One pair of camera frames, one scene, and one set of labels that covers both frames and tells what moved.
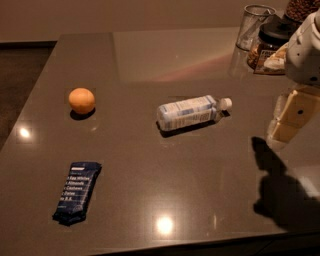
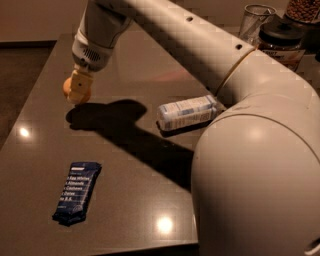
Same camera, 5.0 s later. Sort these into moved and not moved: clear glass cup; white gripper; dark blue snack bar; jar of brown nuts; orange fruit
Moved: orange fruit; white gripper
Not moved: dark blue snack bar; jar of brown nuts; clear glass cup
